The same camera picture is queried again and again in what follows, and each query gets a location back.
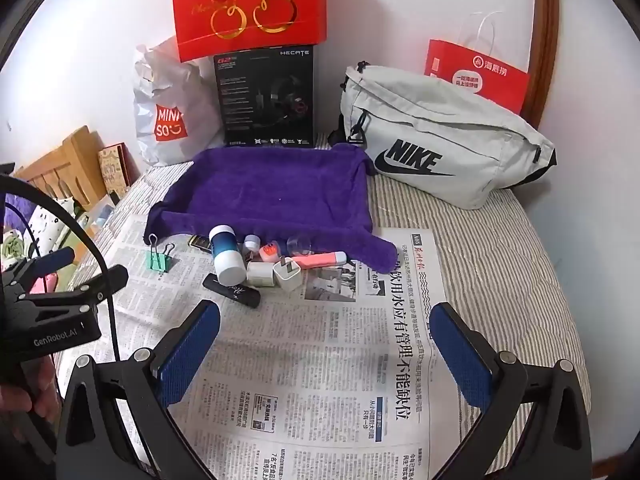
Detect wooden headboard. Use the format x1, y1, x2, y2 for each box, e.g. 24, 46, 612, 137
12, 126, 108, 211

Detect green binder clip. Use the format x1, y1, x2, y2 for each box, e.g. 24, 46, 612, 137
145, 235, 180, 275

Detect polka dot pillow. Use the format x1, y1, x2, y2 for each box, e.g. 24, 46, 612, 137
27, 197, 83, 256

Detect white plastic shopping bag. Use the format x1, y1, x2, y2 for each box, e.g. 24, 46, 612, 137
132, 42, 226, 167

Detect black tube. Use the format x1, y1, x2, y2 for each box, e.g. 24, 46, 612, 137
202, 274, 262, 309

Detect black headphone box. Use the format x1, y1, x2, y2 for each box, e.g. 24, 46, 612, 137
214, 44, 316, 150

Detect pink and white pen device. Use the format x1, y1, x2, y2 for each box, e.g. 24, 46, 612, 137
291, 251, 347, 272

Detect blue and white bottle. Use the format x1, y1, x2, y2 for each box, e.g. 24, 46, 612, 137
208, 225, 247, 285

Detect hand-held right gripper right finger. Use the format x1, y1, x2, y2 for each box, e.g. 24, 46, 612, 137
429, 301, 593, 480

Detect black cable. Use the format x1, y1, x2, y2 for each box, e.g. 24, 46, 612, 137
0, 174, 122, 363

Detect red paper bag white handles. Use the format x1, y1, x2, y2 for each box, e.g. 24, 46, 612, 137
425, 10, 532, 118

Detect white charger plug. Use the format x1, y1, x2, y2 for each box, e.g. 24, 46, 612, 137
272, 256, 302, 292

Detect grey waist bag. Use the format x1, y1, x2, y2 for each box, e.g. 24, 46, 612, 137
327, 60, 557, 211

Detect newspaper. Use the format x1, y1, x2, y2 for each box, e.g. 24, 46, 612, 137
52, 210, 453, 480

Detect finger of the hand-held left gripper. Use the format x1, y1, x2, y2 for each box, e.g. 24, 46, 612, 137
15, 265, 130, 311
0, 246, 76, 287

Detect brown patterned box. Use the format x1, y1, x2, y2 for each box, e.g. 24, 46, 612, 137
97, 144, 132, 203

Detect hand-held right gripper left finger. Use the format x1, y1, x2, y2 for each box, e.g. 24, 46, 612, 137
54, 300, 222, 480

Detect purple plush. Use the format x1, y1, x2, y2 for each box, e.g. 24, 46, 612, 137
0, 192, 36, 241

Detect person's left hand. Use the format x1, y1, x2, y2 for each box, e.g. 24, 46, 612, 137
0, 355, 63, 423

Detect white tape roll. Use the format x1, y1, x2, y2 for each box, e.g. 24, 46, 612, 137
247, 260, 277, 288

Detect striped bed sheet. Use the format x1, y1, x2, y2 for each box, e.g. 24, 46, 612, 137
50, 132, 591, 480

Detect round wooden frame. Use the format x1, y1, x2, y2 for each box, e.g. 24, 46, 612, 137
517, 0, 560, 131

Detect purple towel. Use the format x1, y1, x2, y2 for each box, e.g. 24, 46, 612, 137
144, 142, 398, 281

